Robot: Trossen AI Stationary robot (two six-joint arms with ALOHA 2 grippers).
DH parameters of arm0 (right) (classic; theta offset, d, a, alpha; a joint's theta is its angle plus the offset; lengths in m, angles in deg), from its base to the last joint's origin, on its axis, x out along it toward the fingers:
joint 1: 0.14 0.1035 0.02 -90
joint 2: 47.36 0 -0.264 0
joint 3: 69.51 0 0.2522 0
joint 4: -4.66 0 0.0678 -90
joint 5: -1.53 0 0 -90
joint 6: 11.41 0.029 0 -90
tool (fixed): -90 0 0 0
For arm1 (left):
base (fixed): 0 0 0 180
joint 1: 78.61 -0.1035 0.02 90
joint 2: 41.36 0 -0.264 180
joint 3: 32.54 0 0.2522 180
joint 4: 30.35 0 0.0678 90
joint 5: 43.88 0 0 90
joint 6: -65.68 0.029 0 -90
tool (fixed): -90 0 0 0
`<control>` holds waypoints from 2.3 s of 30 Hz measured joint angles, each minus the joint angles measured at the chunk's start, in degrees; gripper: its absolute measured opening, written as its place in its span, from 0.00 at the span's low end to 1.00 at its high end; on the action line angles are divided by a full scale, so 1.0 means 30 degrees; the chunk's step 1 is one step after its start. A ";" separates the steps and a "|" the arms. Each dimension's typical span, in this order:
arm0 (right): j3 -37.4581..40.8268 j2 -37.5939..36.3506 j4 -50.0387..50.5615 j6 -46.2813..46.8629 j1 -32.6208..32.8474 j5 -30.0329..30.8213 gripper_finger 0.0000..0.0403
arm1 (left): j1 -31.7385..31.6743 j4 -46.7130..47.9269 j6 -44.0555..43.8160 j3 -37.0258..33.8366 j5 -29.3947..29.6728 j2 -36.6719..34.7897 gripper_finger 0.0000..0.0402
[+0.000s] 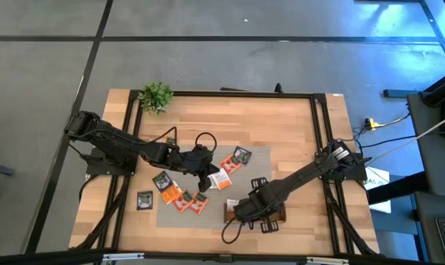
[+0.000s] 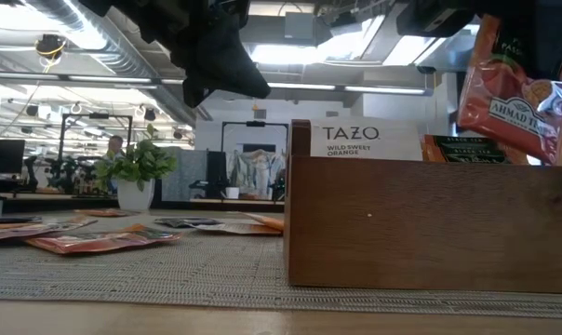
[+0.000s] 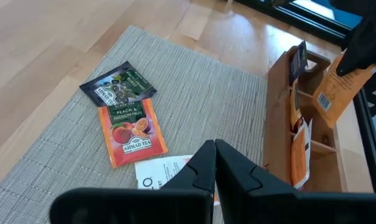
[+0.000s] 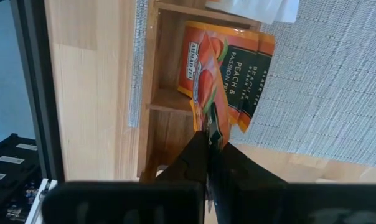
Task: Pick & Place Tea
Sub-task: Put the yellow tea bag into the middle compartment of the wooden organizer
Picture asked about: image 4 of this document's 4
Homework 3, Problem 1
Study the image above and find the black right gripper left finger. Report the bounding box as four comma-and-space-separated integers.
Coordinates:
41, 130, 211, 224

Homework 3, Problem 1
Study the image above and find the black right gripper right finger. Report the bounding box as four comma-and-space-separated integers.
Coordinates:
211, 141, 376, 224

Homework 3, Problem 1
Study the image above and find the peach passion fruit tea packet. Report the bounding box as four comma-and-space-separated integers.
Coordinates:
231, 30, 276, 134
177, 20, 260, 125
190, 30, 232, 150

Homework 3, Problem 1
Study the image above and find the wooden three-compartment box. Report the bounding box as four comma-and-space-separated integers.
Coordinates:
137, 0, 263, 184

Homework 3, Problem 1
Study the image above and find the white Tazo orange tea packet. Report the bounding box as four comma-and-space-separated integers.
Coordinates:
205, 0, 301, 25

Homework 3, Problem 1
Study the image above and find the grey woven placemat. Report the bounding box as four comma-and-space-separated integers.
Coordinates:
127, 0, 376, 170

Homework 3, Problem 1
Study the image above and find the black crate with labels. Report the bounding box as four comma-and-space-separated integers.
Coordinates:
0, 133, 43, 224

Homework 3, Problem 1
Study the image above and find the silver metal bracket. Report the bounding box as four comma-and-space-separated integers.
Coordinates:
24, 177, 59, 224

